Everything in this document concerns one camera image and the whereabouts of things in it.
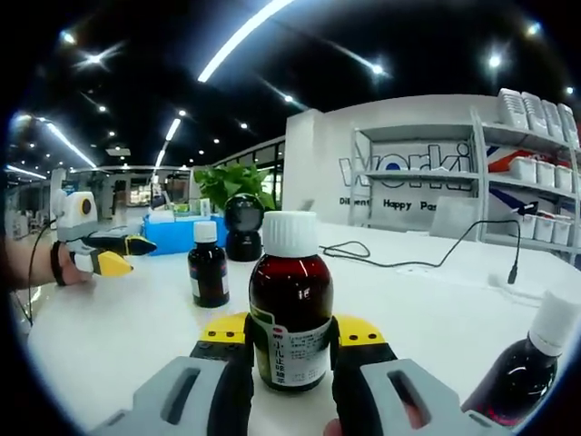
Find black barcode scanner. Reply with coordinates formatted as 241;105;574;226
224;193;264;263

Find black scanner cable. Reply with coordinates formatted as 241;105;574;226
320;220;522;286

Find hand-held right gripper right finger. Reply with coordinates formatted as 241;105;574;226
330;315;507;436

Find green white medicine box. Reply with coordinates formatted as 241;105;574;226
174;202;212;217

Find rows of white storage bins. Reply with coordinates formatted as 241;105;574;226
489;88;581;244

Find grey metal shelving unit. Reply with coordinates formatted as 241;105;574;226
351;106;581;264

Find white table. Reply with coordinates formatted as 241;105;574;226
26;222;581;432

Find blue plastic bin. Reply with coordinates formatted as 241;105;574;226
143;213;228;256

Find wide dark medicine bottle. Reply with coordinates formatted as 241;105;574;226
188;221;231;309

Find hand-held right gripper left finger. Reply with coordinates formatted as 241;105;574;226
90;312;255;436

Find grey translucent panel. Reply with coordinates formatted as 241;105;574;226
428;197;483;238

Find tall red medicine bottle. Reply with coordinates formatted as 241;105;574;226
248;211;335;392

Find small dark medicine bottle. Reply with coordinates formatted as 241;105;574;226
461;290;578;429

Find person's left hand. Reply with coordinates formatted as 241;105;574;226
61;252;97;286

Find white cable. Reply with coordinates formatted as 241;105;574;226
397;263;546;302

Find black wrist strap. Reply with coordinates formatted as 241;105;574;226
50;240;68;287

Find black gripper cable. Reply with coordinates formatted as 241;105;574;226
25;216;61;322

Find green potted plant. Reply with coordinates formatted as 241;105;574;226
193;163;276;213

